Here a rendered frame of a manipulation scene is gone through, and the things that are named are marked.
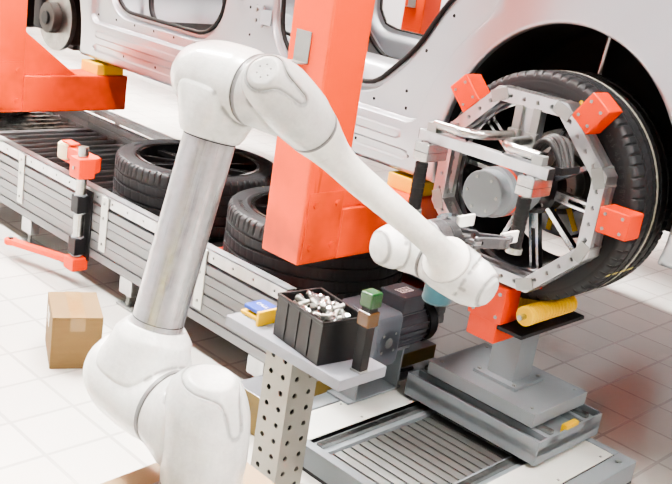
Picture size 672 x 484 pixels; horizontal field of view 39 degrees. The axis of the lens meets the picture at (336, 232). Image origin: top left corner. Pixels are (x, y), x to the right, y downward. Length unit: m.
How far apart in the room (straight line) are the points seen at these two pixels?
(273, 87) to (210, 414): 0.57
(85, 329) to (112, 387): 1.32
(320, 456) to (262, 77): 1.38
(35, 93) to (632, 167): 2.69
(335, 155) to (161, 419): 0.57
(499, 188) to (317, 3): 0.70
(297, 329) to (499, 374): 0.85
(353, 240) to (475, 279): 1.02
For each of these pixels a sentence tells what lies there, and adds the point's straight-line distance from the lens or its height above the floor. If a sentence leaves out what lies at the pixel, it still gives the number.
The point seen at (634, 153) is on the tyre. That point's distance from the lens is 2.64.
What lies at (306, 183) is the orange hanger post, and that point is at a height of 0.77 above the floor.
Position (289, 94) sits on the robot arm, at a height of 1.18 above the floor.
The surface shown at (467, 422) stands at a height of 0.11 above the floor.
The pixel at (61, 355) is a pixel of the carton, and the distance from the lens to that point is 3.20.
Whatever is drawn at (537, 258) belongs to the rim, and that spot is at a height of 0.65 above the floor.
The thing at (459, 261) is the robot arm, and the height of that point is 0.86.
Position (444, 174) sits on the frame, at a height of 0.83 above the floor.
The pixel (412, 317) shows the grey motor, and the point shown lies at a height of 0.36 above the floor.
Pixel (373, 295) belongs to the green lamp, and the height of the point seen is 0.66.
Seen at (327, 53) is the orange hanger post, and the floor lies 1.14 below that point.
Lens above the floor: 1.45
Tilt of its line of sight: 17 degrees down
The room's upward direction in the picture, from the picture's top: 9 degrees clockwise
